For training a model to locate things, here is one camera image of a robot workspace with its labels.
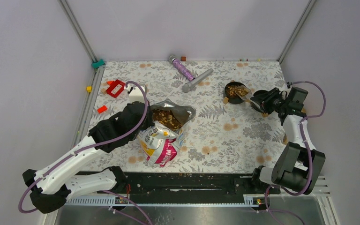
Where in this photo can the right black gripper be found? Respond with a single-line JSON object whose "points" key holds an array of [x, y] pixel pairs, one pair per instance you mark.
{"points": [[266, 98]]}

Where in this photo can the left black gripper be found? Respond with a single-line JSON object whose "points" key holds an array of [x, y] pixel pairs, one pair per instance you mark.
{"points": [[150, 122]]}

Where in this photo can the clear plastic scoop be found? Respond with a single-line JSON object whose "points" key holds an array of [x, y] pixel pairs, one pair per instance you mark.
{"points": [[244, 93]]}

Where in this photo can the cat food bag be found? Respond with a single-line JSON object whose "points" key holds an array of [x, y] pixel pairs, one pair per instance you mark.
{"points": [[160, 144]]}

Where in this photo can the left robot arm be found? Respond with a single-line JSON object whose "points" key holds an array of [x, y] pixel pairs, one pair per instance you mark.
{"points": [[50, 188]]}

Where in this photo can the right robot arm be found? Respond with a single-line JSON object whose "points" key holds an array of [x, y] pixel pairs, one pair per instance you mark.
{"points": [[299, 165]]}

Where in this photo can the right black pet bowl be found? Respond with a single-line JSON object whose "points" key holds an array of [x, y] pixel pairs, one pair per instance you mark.
{"points": [[257, 100]]}

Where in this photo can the black pet bowl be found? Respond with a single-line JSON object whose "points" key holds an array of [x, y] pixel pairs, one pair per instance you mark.
{"points": [[230, 96], [257, 100]]}

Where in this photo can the left black pet bowl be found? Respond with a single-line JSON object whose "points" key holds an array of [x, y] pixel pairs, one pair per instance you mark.
{"points": [[230, 96]]}

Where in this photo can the pet food kibble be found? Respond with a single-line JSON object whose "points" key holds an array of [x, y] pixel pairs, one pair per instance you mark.
{"points": [[167, 119]]}

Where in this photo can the red toy block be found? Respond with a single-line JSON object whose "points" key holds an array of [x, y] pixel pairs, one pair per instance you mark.
{"points": [[116, 88]]}

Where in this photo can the small orange block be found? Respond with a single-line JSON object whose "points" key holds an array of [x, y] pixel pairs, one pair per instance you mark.
{"points": [[102, 109]]}

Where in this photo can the floral table mat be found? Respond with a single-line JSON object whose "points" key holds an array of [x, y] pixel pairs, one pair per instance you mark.
{"points": [[221, 138]]}

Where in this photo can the grey microphone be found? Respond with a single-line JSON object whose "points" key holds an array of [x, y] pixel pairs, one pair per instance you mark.
{"points": [[187, 87]]}

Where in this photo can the teal corner clip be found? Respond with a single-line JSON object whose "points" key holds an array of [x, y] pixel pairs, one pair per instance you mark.
{"points": [[97, 64]]}

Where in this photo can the purple glitter microphone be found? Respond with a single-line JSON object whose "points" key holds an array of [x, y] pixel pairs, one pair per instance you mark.
{"points": [[180, 67]]}

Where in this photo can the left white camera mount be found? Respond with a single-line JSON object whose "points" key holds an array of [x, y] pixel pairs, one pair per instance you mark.
{"points": [[135, 93]]}

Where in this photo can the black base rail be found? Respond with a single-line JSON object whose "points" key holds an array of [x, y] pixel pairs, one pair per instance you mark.
{"points": [[189, 188]]}

